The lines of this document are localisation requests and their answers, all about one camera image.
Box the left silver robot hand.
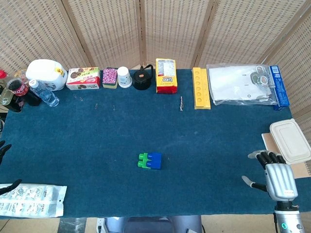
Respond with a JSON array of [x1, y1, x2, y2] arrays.
[[0, 140, 22, 196]]

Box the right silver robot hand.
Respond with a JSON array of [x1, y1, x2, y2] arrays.
[[242, 150, 299, 202]]

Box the blue toy brick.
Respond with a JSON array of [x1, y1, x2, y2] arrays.
[[145, 152, 163, 170]]

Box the green toy brick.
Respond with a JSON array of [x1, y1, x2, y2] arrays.
[[137, 152, 153, 169]]

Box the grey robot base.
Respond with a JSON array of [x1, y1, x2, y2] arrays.
[[97, 216, 204, 233]]

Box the brown spiral notebook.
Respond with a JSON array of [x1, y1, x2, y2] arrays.
[[261, 132, 311, 180]]

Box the beige lidded food container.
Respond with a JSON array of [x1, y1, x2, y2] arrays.
[[269, 118, 311, 166]]

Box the dark sauce bottle gold label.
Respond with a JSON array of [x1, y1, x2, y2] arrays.
[[0, 83, 25, 114]]

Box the cola bottle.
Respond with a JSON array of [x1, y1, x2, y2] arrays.
[[7, 79, 42, 107]]

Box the white printed packaging bag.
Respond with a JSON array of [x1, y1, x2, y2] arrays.
[[0, 183, 68, 218]]

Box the clear water bottle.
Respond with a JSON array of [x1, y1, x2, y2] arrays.
[[28, 79, 60, 107]]

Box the red capped bottle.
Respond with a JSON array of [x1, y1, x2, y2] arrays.
[[0, 69, 14, 85]]

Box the white plastic jug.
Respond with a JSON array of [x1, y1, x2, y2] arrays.
[[25, 59, 68, 92]]

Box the blue cardboard box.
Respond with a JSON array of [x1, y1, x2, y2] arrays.
[[269, 65, 291, 111]]

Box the blue felt table cloth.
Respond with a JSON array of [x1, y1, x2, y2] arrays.
[[0, 68, 311, 218]]

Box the red white cookie box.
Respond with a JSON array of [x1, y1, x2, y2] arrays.
[[66, 67, 101, 91]]

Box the clear plastic bag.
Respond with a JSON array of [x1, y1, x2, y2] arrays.
[[206, 63, 279, 106]]

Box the yellow wooden hole board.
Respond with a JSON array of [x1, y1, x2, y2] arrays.
[[191, 67, 211, 110]]

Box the purple patterned sponge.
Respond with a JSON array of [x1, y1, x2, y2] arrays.
[[102, 67, 119, 89]]

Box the white paper cup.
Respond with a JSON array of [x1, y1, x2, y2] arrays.
[[117, 66, 133, 88]]

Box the yellow snack bag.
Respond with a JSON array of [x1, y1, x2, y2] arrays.
[[155, 58, 178, 95]]

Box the black kettle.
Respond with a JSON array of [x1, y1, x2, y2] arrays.
[[132, 64, 154, 91]]

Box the woven folding screen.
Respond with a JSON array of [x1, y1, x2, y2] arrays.
[[0, 0, 311, 151]]

